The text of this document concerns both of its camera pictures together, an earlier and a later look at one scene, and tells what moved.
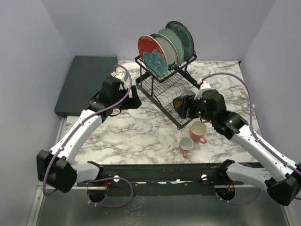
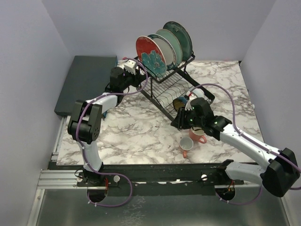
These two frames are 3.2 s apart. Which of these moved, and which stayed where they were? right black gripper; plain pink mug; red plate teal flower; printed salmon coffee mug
Moved: right black gripper
Stayed: plain pink mug; printed salmon coffee mug; red plate teal flower
